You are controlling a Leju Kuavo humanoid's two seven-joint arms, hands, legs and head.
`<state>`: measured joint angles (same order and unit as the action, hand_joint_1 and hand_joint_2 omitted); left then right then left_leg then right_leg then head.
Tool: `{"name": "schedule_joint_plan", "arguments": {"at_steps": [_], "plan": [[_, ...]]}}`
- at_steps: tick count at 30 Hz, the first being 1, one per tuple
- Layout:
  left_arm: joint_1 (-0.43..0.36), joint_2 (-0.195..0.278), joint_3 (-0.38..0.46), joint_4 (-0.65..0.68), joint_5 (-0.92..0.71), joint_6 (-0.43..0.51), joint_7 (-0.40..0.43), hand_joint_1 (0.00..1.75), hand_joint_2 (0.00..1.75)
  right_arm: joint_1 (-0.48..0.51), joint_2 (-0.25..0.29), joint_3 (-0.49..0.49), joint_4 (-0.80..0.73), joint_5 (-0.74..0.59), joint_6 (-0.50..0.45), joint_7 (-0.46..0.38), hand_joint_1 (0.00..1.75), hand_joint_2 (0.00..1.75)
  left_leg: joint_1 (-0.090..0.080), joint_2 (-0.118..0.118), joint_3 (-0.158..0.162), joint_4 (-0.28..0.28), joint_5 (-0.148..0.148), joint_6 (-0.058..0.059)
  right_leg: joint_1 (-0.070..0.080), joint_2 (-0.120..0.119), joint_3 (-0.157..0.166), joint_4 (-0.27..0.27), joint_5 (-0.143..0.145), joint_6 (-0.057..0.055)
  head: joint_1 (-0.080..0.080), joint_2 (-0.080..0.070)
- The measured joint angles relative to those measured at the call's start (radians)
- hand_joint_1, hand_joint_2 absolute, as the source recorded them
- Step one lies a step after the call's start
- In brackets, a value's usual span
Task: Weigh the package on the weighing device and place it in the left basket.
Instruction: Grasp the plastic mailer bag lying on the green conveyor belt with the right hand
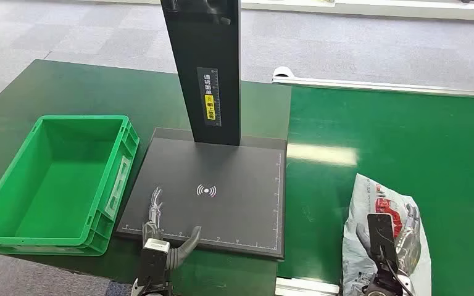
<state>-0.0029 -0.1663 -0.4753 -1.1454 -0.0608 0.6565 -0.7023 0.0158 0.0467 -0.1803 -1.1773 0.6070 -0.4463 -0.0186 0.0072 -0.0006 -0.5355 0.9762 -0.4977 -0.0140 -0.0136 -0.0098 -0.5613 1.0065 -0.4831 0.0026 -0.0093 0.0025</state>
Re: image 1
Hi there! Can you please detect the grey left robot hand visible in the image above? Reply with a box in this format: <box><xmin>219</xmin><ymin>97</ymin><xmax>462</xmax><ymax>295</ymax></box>
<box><xmin>142</xmin><ymin>186</ymin><xmax>202</xmax><ymax>271</ymax></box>

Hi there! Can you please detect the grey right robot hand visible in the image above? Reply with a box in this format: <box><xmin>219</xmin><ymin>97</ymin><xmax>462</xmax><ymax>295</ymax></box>
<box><xmin>355</xmin><ymin>203</ymin><xmax>423</xmax><ymax>273</ymax></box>

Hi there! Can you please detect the grey plastic mailer package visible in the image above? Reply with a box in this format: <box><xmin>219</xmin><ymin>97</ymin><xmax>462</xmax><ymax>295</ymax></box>
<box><xmin>341</xmin><ymin>173</ymin><xmax>433</xmax><ymax>296</ymax></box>

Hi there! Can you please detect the green plastic basket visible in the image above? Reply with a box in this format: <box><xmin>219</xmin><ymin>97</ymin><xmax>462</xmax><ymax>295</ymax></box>
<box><xmin>0</xmin><ymin>115</ymin><xmax>141</xmax><ymax>257</ymax></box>

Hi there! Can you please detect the green conveyor belt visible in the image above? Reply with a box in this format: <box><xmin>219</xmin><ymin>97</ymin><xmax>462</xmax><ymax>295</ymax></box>
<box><xmin>278</xmin><ymin>86</ymin><xmax>474</xmax><ymax>296</ymax></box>

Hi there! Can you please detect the black yellow label sticker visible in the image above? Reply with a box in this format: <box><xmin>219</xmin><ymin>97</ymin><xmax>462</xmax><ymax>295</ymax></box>
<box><xmin>196</xmin><ymin>67</ymin><xmax>222</xmax><ymax>127</ymax></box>

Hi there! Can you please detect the black scale column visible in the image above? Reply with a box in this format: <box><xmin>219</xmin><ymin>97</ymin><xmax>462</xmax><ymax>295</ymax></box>
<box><xmin>160</xmin><ymin>0</ymin><xmax>242</xmax><ymax>147</ymax></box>

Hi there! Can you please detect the white floor platform edge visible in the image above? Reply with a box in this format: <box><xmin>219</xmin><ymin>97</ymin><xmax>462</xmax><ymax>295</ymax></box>
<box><xmin>240</xmin><ymin>0</ymin><xmax>474</xmax><ymax>22</ymax></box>

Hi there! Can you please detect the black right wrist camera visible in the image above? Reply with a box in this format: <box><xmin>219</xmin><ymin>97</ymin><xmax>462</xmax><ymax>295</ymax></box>
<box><xmin>366</xmin><ymin>213</ymin><xmax>400</xmax><ymax>263</ymax></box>

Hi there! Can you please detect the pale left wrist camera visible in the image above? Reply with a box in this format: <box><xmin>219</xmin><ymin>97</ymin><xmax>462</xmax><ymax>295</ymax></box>
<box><xmin>138</xmin><ymin>238</ymin><xmax>172</xmax><ymax>287</ymax></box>

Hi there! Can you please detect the short silver conveyor rail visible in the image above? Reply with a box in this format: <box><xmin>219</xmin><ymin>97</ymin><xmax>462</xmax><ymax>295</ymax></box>
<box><xmin>275</xmin><ymin>277</ymin><xmax>341</xmax><ymax>296</ymax></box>

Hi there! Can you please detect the long silver conveyor rail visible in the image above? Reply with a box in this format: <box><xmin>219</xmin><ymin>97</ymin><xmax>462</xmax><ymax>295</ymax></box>
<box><xmin>272</xmin><ymin>66</ymin><xmax>474</xmax><ymax>99</ymax></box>

